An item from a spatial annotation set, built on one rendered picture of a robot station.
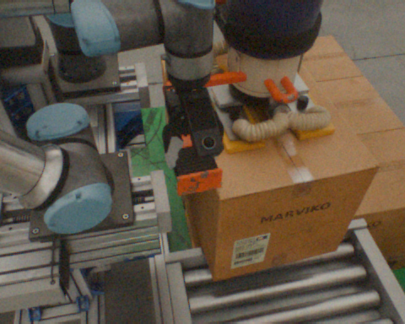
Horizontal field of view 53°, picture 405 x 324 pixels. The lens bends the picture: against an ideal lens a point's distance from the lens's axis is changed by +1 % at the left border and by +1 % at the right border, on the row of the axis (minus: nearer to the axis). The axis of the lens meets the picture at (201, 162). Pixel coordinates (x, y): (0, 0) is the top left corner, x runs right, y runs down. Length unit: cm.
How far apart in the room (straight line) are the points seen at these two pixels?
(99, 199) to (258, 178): 39
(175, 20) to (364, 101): 162
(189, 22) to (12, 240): 67
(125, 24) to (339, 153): 66
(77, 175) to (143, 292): 109
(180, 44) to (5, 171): 32
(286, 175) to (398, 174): 91
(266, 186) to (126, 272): 100
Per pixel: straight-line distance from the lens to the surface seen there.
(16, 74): 101
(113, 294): 176
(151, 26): 57
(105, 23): 56
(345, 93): 213
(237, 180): 93
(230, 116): 103
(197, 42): 60
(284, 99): 95
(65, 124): 80
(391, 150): 190
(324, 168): 100
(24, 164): 68
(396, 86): 327
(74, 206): 70
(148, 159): 244
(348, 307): 142
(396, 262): 214
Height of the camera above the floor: 178
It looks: 48 degrees down
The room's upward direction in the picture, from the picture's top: straight up
